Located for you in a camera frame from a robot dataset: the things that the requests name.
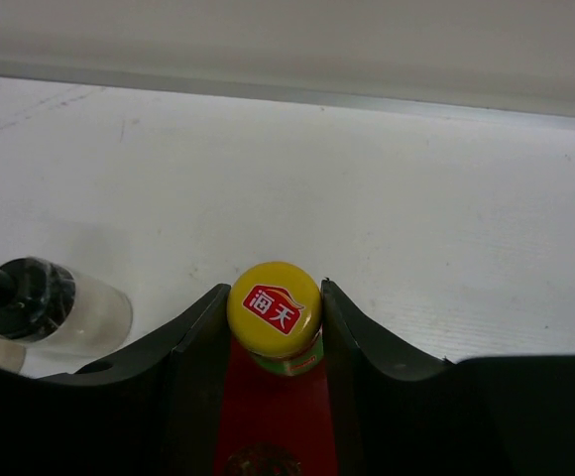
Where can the red round tray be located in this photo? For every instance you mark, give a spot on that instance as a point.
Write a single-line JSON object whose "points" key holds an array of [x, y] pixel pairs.
{"points": [[274, 425]]}

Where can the black pump jar white powder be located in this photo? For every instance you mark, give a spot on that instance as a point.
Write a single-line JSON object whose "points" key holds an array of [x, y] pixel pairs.
{"points": [[56, 309]]}

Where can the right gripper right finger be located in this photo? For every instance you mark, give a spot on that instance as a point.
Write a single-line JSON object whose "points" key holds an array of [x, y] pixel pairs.
{"points": [[397, 410]]}

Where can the sauce bottle yellow cap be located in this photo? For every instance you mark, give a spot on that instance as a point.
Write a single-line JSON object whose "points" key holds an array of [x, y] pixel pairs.
{"points": [[274, 311]]}

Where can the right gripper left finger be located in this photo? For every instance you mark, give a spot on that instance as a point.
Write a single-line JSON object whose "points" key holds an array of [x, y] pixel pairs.
{"points": [[151, 408]]}

